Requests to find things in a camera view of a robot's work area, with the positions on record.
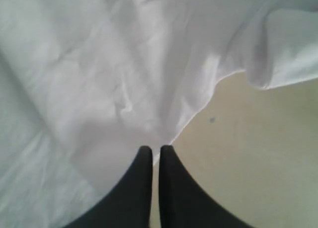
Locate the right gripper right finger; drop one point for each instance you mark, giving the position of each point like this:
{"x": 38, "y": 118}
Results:
{"x": 182, "y": 202}

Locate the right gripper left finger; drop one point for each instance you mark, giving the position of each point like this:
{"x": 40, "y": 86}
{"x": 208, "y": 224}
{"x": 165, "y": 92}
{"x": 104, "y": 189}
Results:
{"x": 128, "y": 204}

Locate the white t-shirt red print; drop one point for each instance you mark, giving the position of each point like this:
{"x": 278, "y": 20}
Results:
{"x": 84, "y": 83}

